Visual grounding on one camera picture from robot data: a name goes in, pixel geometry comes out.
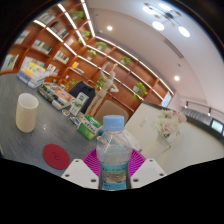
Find wooden wall shelf unit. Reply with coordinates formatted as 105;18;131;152
0;0;175;116

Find wooden artist mannequin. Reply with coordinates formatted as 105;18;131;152
85;62;120;117

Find green and white carton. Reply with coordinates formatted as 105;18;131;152
77;115;103;141

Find round multi-bulb ceiling lamp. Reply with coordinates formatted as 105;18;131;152
142;2;191;38

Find clear blue-capped water bottle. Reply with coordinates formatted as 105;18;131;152
95;114;133;191

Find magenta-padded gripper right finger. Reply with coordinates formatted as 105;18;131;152
128;148;167;190

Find dark blue chair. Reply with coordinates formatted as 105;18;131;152
68;80;97;108

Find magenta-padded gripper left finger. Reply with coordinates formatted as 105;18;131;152
60;148;102;190

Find flat round red coaster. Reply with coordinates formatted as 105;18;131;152
41;143;71;171

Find white counter block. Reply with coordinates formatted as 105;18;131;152
124;101;174;159

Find white flower bouquet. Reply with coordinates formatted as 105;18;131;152
151;109;188;139

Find white and green leaflet stand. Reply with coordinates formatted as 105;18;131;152
69;92;90;117

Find stack of books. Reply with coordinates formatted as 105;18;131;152
16;62;51;89

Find cream plastic cup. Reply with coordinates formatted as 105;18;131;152
15;92;40;134

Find tan chair backrest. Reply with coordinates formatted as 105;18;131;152
94;99;130;126

